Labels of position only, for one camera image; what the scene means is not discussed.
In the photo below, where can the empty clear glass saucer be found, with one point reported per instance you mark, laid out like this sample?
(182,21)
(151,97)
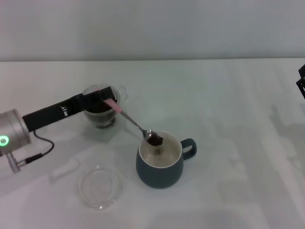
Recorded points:
(100,188)

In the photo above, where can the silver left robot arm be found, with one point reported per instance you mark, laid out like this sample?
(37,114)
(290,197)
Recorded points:
(14,133)

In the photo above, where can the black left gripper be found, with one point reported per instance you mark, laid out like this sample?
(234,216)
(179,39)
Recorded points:
(47,115)

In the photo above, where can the dark teal ceramic mug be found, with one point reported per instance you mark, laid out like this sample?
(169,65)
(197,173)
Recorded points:
(157,174)

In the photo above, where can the small scooped coffee bean portion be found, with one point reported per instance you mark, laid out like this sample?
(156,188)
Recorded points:
(155,140)

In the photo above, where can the clear glass saucer with beans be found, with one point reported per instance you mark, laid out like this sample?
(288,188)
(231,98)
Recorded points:
(120,128)

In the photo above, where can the double-walled glass cup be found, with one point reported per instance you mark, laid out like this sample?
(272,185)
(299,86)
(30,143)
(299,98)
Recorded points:
(121,95)

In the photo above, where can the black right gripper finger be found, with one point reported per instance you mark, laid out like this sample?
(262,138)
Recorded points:
(302,84)

